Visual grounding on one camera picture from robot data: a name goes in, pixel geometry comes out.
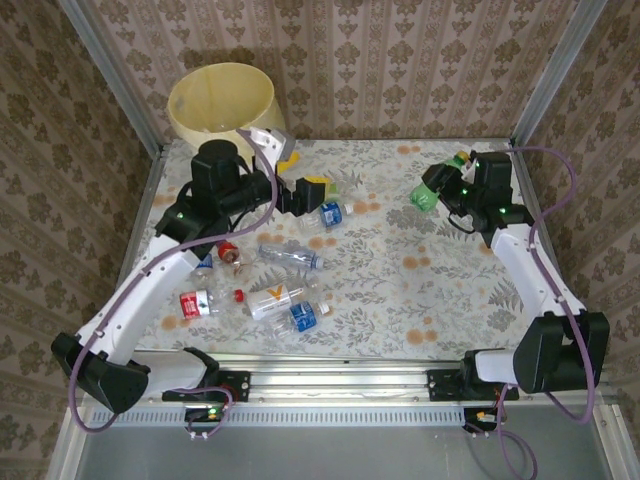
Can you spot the green soda bottle yellow cap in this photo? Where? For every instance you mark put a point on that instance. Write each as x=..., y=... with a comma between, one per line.
x=424, y=197

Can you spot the blue label white cap bottle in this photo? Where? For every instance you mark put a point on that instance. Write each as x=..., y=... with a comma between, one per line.
x=329, y=216

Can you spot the clear water bottle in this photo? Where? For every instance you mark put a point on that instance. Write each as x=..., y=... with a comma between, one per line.
x=287, y=256

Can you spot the white label orange V bottle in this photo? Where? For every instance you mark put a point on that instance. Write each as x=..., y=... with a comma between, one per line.
x=270, y=300

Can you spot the blue Pocari label bottle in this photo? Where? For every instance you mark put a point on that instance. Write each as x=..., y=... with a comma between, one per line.
x=302, y=317

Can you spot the red label red cap bottle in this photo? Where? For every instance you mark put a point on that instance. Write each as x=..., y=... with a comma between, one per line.
x=195, y=304

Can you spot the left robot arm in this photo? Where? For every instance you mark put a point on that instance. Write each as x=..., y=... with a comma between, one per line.
x=140, y=300

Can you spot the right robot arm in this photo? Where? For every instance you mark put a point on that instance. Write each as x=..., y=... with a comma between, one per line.
x=535, y=280

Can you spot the cream plastic bin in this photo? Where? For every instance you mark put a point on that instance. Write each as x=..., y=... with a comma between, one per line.
x=272, y=112

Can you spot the yellow plastic bin liner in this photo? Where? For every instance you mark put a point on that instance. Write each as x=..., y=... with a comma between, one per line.
x=220, y=100

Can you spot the floral table cover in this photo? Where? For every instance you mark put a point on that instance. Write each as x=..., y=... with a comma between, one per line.
x=370, y=330

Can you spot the black connector with LED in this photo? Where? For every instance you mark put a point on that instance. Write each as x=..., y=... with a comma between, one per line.
x=200, y=415

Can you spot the grey metal panel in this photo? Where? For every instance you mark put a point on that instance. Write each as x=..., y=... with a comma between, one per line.
x=325, y=455

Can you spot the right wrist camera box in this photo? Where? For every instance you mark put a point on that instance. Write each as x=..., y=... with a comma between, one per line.
x=468, y=172

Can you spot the aluminium frame rail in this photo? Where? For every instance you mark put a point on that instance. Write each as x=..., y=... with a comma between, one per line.
x=525, y=167
x=145, y=200

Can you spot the aluminium frame post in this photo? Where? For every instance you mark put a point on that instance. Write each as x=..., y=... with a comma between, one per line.
x=567, y=50
x=92, y=40

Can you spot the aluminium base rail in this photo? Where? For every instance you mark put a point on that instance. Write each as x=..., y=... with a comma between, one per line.
x=340, y=380

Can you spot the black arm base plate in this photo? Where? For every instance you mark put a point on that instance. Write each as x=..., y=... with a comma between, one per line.
x=440, y=385
x=240, y=385

